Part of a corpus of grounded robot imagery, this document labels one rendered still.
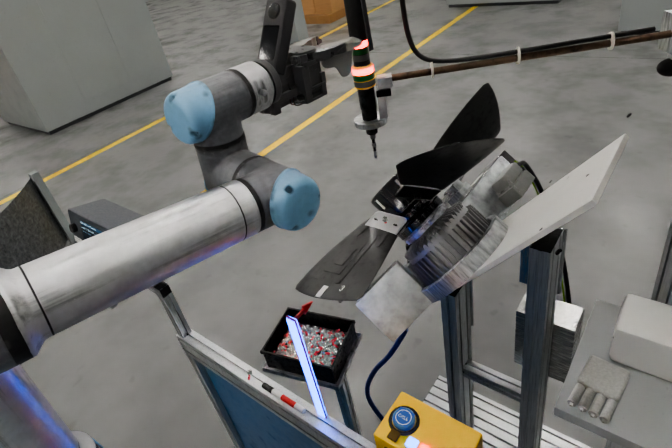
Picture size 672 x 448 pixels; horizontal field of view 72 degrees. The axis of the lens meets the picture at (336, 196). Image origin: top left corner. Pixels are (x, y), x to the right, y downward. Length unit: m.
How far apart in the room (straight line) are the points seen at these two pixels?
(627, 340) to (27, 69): 6.54
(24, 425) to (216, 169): 0.40
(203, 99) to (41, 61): 6.29
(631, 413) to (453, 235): 0.51
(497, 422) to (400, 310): 0.98
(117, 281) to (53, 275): 0.06
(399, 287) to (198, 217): 0.73
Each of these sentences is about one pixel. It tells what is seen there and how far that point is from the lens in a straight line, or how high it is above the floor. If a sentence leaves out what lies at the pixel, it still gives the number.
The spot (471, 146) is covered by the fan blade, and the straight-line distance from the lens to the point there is 0.93.
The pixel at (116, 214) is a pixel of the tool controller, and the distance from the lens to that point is 1.43.
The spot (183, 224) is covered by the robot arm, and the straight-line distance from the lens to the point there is 0.54.
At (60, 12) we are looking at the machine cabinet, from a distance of 7.03.
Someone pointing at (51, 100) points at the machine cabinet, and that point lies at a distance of 6.96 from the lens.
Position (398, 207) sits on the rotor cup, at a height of 1.21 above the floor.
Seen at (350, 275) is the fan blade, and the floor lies 1.18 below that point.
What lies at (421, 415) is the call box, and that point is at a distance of 0.93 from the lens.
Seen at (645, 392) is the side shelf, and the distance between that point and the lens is 1.28.
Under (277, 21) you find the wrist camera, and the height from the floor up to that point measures 1.72.
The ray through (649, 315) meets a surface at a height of 0.97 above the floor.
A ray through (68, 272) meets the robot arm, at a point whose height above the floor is 1.61.
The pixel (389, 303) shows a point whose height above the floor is 1.00.
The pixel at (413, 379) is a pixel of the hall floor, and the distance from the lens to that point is 2.28.
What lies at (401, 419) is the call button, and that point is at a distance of 0.91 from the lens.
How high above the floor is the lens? 1.86
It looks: 32 degrees down
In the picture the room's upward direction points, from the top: 12 degrees counter-clockwise
